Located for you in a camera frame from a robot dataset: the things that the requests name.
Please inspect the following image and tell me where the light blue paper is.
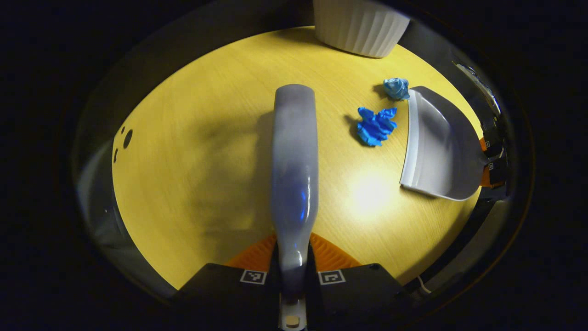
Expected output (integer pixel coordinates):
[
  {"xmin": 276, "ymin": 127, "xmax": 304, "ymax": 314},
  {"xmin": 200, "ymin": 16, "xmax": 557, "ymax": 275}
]
[{"xmin": 383, "ymin": 77, "xmax": 411, "ymax": 102}]

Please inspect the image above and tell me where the dark blue paper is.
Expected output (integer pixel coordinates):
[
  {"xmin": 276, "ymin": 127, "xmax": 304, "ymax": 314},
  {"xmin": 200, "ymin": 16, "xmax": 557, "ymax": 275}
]
[{"xmin": 357, "ymin": 106, "xmax": 398, "ymax": 148}]

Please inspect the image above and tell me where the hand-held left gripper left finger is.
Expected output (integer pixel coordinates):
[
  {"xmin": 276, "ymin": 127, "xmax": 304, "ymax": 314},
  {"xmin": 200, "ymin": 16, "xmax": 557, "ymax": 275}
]
[{"xmin": 176, "ymin": 234, "xmax": 281, "ymax": 319}]

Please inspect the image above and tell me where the grey plastic dustpan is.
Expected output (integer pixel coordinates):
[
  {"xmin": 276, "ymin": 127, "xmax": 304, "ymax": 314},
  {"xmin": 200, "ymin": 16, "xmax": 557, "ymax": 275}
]
[{"xmin": 399, "ymin": 86, "xmax": 488, "ymax": 202}]

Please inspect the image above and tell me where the small grey broom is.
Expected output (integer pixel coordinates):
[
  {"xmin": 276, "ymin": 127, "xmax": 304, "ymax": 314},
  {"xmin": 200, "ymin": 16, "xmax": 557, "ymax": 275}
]
[{"xmin": 271, "ymin": 84, "xmax": 320, "ymax": 330}]

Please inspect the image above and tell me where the white ribbed garbage bin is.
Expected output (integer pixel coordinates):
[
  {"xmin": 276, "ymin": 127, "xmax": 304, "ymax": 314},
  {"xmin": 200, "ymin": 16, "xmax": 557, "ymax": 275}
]
[{"xmin": 313, "ymin": 0, "xmax": 411, "ymax": 59}]

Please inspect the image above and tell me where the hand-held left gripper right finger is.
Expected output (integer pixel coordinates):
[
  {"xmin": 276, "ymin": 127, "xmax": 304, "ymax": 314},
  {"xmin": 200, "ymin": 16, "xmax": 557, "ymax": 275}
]
[{"xmin": 305, "ymin": 232, "xmax": 410, "ymax": 323}]

